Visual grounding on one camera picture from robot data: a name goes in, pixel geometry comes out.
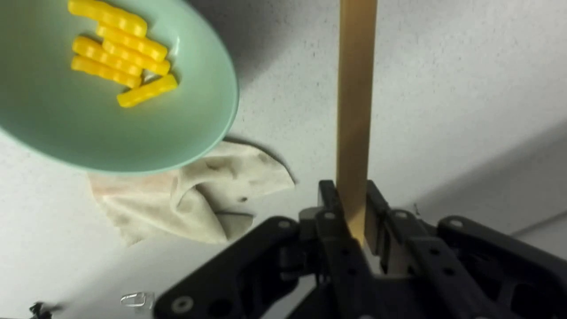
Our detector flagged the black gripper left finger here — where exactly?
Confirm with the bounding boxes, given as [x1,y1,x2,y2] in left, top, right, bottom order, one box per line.
[315,180,379,319]

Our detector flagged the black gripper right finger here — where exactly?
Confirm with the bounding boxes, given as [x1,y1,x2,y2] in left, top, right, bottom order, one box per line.
[365,182,473,319]

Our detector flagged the wooden spoon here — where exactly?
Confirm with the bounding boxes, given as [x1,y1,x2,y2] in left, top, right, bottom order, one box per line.
[337,0,377,244]

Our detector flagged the mint green bowl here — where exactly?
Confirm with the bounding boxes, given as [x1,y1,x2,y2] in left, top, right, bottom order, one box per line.
[0,0,239,173]

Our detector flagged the stained white cloth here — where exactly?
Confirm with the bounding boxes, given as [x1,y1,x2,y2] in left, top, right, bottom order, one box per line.
[89,141,294,244]

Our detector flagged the crumpled clear plastic wrapper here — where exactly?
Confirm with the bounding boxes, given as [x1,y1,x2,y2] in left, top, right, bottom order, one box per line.
[121,292,154,308]

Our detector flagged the yellow plastic fries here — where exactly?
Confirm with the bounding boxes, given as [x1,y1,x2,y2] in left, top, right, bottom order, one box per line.
[67,0,179,108]

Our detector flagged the black camera clamp mount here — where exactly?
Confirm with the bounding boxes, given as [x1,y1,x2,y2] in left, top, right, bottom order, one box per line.
[30,301,58,319]

